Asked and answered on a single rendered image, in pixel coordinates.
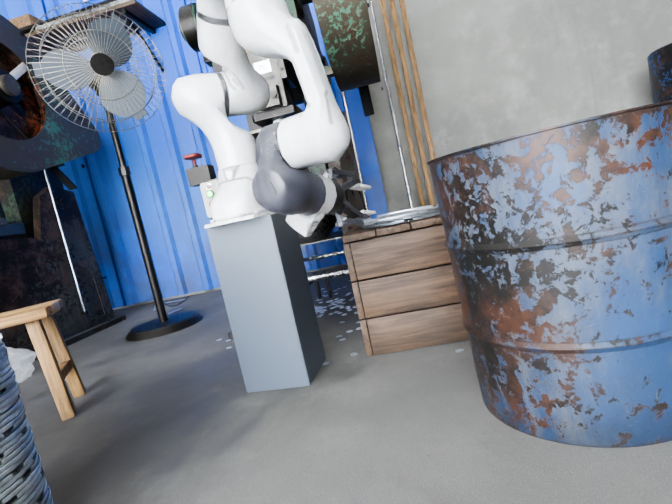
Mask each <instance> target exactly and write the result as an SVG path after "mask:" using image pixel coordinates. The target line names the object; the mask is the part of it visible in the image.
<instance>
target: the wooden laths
mask: <svg viewBox="0 0 672 504"><path fill-rule="evenodd" d="M379 2H380V7H381V12H382V17H383V22H384V27H385V32H386V37H387V42H388V47H389V52H390V57H391V62H392V67H393V72H394V77H395V82H396V87H397V92H398V97H399V102H400V107H401V112H402V117H403V122H404V127H405V132H406V137H407V142H408V147H409V152H410V157H411V162H412V167H413V172H414V177H415V182H416V187H417V192H418V197H419V202H420V207H422V206H425V201H424V196H423V191H422V186H421V180H420V175H419V170H418V165H417V160H416V155H415V150H414V145H413V140H412V135H411V130H410V125H409V120H408V115H407V110H406V105H405V100H404V95H403V90H402V85H401V80H400V75H399V70H398V65H397V60H396V55H395V50H394V45H393V40H392V35H391V30H390V25H389V20H388V15H387V10H386V5H385V0H379ZM369 3H370V8H371V13H372V18H373V23H374V28H375V33H376V38H377V43H378V48H379V53H380V58H381V63H382V68H383V73H384V78H385V83H386V88H387V93H388V98H389V103H390V108H391V113H392V118H393V123H394V129H395V134H396V139H397V144H398V149H399V154H400V159H401V164H402V169H403V174H404V179H405V184H406V189H407V194H408V199H409V204H410V209H412V208H413V203H412V198H411V193H410V188H409V183H408V178H407V173H406V168H405V163H404V158H403V152H402V147H401V142H400V137H399V132H398V127H397V122H396V117H395V112H394V107H393V102H392V97H391V92H390V87H389V82H388V77H387V72H386V67H385V62H384V57H383V52H382V47H381V42H380V37H379V32H378V27H377V22H376V17H375V12H374V7H373V2H372V0H369ZM389 4H390V9H391V14H392V19H393V24H394V29H395V34H396V39H397V44H398V49H399V54H400V59H401V64H402V69H403V74H404V79H405V84H406V89H407V94H408V99H409V104H410V109H411V114H412V119H413V124H414V129H415V134H416V139H417V144H418V149H419V154H420V159H421V164H422V169H423V174H424V179H425V184H426V189H427V194H428V199H429V204H430V205H433V206H434V207H435V202H434V197H433V192H432V187H431V182H430V177H429V172H428V167H427V162H426V157H425V152H424V147H423V142H422V137H421V132H420V127H419V122H418V117H417V112H416V107H415V102H414V97H413V92H412V87H411V82H410V77H409V72H408V67H407V62H406V57H405V52H404V47H403V42H402V37H401V32H400V27H399V22H398V17H397V12H396V7H395V2H394V0H389ZM399 4H400V9H401V14H402V19H403V24H404V29H405V34H406V39H407V44H408V49H409V54H410V59H411V64H412V69H413V74H414V79H415V84H416V89H417V94H418V99H419V104H420V109H421V114H422V119H423V124H424V129H425V134H426V139H427V144H428V149H429V154H430V159H431V160H433V159H435V158H436V157H435V152H434V147H433V142H432V137H431V132H430V127H429V122H428V117H427V112H426V107H425V102H424V97H423V92H422V87H421V82H420V77H419V72H418V67H417V62H416V57H415V52H414V47H413V42H412V37H411V32H410V27H409V22H408V17H407V12H406V7H405V2H404V0H399Z"/></svg>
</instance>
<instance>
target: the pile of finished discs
mask: <svg viewBox="0 0 672 504"><path fill-rule="evenodd" d="M436 215H440V211H439V209H437V210H434V211H430V212H426V213H422V214H418V215H413V216H409V217H404V218H400V219H395V220H390V221H385V222H379V223H374V224H368V225H362V226H361V228H363V229H367V228H376V227H383V226H389V225H394V224H400V223H405V222H407V221H414V220H419V219H423V218H428V217H432V216H436Z"/></svg>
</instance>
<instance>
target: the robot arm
mask: <svg viewBox="0 0 672 504"><path fill-rule="evenodd" d="M196 1H197V13H196V17H197V34H198V45H199V49H200V50H201V52H202V54H203V55H204V56H205V57H206V58H208V59H209V60H211V61H213V62H215V63H217V64H219V65H221V66H222V72H218V73H201V74H192V75H188V76H184V77H181V78H177V80H176V81H175V82H174V84H173V86H172V95H171V99H172V101H173V104H174V106H175V108H176V109H177V111H178V113H179V114H180V115H182V116H183V117H185V118H187V119H188V120H190V121H192V122H193V123H194V124H195V125H197V126H198V127H199V128H200V129H201V130H202V131H203V133H204V134H205V135H206V136H207V138H208V140H209V142H210V144H211V146H212V148H213V151H214V154H215V158H216V161H217V165H218V169H219V171H218V184H219V185H220V186H219V188H218V190H217V192H216V194H215V196H214V198H213V200H212V202H211V203H210V206H211V212H212V218H213V220H210V224H207V225H205V229H206V228H211V227H216V226H221V225H226V224H230V223H235V222H239V221H244V220H248V219H253V218H257V217H262V216H267V215H271V214H277V213H278V214H283V215H287V217H286V222H287V223H288V224H289V225H290V226H291V227H292V228H293V229H294V230H296V231H297V232H299V233H300V234H301V235H303V236H304V237H309V236H311V235H312V233H313V232H314V230H315V228H316V227H317V225H318V223H319V222H320V221H321V220H322V219H323V217H324V216H325V214H332V215H333V216H336V218H337V222H336V223H335V225H336V227H337V228H338V227H342V226H348V227H358V226H362V225H364V221H363V220H364V219H368V216H369V215H373V214H376V211H369V210H362V211H359V210H357V209H356V208H354V207H353V206H351V203H349V202H348V201H346V198H345V191H346V190H347V189H348V188H349V189H351V190H358V191H364V190H367V189H371V186H370V185H365V184H362V183H361V181H360V179H359V178H357V179H355V178H354V176H355V172H354V171H346V170H339V169H338V168H336V167H333V168H330V169H327V170H326V171H325V172H324V174H323V175H322V174H318V173H313V172H310V171H309V169H308V167H311V166H315V165H319V164H324V163H330V162H336V161H339V160H340V158H341V157H342V155H343V154H344V153H345V151H346V150H347V148H348V147H349V143H350V140H351V134H350V130H349V126H348V124H347V122H346V120H345V118H344V116H343V114H342V112H341V110H340V108H339V106H338V104H337V102H336V100H335V97H334V94H333V92H332V89H331V86H330V84H329V81H328V78H327V76H326V73H325V70H324V68H323V65H322V62H321V60H320V57H319V54H318V52H317V49H316V46H315V44H314V41H313V39H312V37H311V35H310V32H309V31H308V29H307V27H306V25H305V24H304V23H303V22H302V21H300V20H299V19H297V18H293V17H292V16H291V15H290V13H289V10H288V7H287V4H286V2H285V1H284V0H196ZM246 51H247V52H249V53H252V54H255V55H258V56H261V57H264V58H275V59H288V60H289V61H291V62H292V63H293V66H294V69H295V71H296V74H297V77H298V79H299V82H300V85H301V88H302V90H303V93H304V96H305V98H306V101H307V107H306V110H305V111H304V112H301V113H299V114H296V115H293V116H291V117H288V118H285V119H284V120H282V121H279V122H276V123H273V124H271V125H268V126H265V127H264V128H262V129H261V130H260V132H259V134H258V136H257V140H256V144H255V140H254V137H253V136H252V135H251V134H250V133H249V132H248V131H246V130H244V129H242V128H240V127H237V126H235V125H234V124H233V123H232V122H230V121H229V119H228V117H231V116H240V115H249V114H253V113H256V112H259V111H262V110H264V109H265V108H266V107H267V105H268V103H269V99H270V89H269V85H268V83H267V82H266V80H265V79H264V77H263V76H262V75H261V74H260V73H258V72H257V71H256V70H255V69H254V68H253V66H252V65H251V63H250V61H249V59H248V56H247V53H246ZM328 177H329V178H328ZM335 178H342V179H346V178H347V180H348V181H347V182H345V183H343V184H341V185H340V184H339V182H338V181H337V180H336V179H335ZM342 213H344V214H345V215H347V216H349V217H350V218H348V219H347V217H344V216H342V215H341V214H342ZM351 218H352V219H351Z"/></svg>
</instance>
